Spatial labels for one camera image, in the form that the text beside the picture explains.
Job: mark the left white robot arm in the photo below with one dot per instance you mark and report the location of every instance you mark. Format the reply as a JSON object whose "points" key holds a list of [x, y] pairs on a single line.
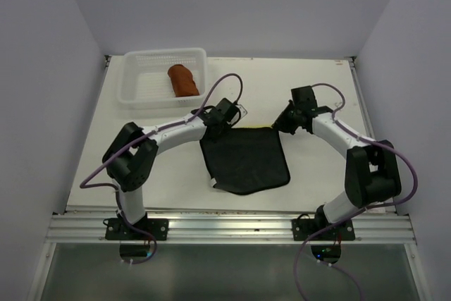
{"points": [[131, 155]]}

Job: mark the yellow towel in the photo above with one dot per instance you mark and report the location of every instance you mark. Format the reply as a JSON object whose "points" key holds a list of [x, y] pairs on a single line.
{"points": [[245, 161]]}

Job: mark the brown towel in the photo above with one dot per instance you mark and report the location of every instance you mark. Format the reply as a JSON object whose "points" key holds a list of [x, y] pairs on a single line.
{"points": [[182, 81]]}

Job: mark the aluminium mounting rail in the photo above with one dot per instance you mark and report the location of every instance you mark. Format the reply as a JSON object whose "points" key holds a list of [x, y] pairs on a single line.
{"points": [[226, 227]]}

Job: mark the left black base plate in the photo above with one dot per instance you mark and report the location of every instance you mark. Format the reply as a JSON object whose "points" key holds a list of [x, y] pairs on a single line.
{"points": [[116, 229]]}

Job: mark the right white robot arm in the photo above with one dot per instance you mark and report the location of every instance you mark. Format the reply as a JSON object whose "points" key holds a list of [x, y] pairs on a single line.
{"points": [[371, 170]]}

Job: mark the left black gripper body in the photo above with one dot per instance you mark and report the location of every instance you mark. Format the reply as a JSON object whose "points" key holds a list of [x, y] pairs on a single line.
{"points": [[225, 127]]}

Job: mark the white plastic basket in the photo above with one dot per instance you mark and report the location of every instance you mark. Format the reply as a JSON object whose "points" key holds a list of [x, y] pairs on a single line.
{"points": [[143, 81]]}

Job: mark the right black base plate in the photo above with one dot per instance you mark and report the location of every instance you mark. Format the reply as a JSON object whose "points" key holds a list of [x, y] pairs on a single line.
{"points": [[303, 226]]}

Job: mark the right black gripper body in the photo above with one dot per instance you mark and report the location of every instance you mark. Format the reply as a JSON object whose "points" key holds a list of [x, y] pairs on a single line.
{"points": [[287, 120]]}

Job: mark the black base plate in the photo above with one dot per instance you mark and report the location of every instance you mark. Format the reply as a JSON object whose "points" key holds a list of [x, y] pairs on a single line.
{"points": [[116, 229], [303, 226]]}

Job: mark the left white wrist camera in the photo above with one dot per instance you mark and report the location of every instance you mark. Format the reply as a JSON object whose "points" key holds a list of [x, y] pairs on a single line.
{"points": [[242, 112]]}

